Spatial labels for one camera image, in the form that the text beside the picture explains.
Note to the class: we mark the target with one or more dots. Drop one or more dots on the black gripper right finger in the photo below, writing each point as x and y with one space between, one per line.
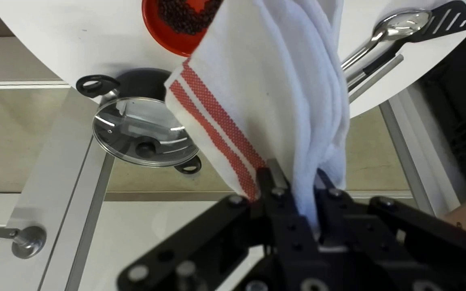
330 203

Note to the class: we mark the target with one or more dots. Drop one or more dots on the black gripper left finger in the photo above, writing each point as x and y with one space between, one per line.
273 191

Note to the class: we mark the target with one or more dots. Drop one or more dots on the white towel with red stripes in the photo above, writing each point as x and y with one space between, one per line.
275 81

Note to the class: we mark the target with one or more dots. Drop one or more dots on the glass pan lid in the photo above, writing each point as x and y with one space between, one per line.
136 131

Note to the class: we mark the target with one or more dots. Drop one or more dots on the silver metal spoon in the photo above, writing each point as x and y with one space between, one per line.
400 24

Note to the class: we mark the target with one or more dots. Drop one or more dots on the red bowl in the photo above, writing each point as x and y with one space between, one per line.
157 32

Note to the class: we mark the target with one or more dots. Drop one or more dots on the pot lid with black knob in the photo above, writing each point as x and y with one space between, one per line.
95 84

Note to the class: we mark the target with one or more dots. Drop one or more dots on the white door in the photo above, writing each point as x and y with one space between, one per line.
60 203

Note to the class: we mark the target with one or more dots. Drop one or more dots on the black slotted spatula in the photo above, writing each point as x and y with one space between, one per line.
451 18

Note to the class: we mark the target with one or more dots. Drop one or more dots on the aluminium frame post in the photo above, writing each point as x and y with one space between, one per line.
411 155

